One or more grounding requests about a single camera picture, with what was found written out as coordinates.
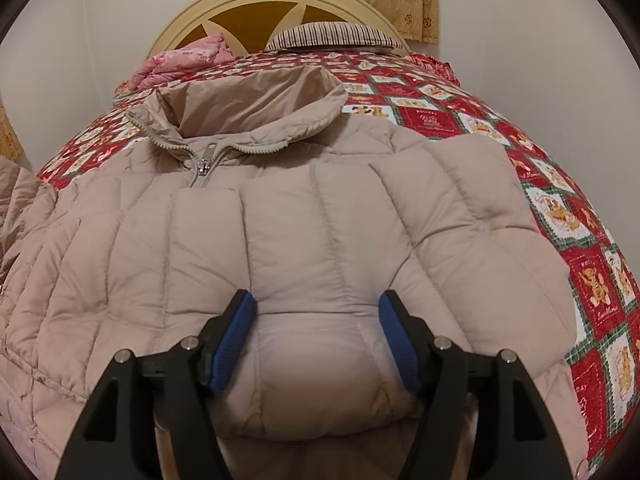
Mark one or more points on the cream arched wooden headboard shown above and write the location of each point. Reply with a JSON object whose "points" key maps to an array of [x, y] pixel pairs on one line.
{"points": [[248, 25]]}

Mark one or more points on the red teddy bear patchwork bedspread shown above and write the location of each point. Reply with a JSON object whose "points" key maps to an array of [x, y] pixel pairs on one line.
{"points": [[575, 219]]}

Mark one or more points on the beige patterned curtain side window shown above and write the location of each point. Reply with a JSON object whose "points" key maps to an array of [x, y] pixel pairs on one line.
{"points": [[10, 146]]}

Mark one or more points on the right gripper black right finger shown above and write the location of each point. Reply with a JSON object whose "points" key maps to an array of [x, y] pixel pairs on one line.
{"points": [[516, 437]]}

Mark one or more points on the pink floral blanket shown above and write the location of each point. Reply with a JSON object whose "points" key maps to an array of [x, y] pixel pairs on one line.
{"points": [[173, 64]]}

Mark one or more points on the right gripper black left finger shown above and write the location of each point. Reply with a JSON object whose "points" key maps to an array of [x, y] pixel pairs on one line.
{"points": [[114, 437]]}

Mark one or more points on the striped pillow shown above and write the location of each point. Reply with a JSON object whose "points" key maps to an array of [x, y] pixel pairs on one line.
{"points": [[329, 35]]}

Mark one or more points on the beige quilted puffer jacket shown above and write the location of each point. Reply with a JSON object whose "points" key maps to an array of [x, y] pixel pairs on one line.
{"points": [[267, 183]]}

